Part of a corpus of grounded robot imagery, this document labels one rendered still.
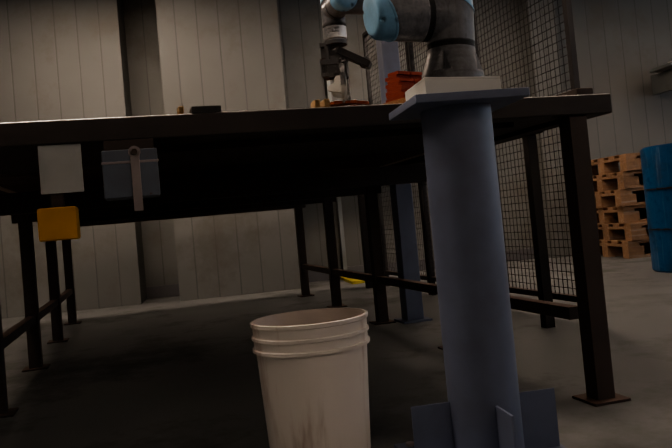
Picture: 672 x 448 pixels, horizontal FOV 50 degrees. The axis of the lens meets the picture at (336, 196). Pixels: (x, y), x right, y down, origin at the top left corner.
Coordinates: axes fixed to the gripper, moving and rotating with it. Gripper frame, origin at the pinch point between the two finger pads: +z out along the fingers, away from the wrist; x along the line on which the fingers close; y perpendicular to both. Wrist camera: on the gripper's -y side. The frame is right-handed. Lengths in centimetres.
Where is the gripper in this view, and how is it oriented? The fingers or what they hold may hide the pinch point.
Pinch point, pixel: (348, 103)
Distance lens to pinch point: 230.3
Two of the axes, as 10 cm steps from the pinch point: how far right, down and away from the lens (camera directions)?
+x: -1.4, -0.3, -9.9
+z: 0.9, 9.9, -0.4
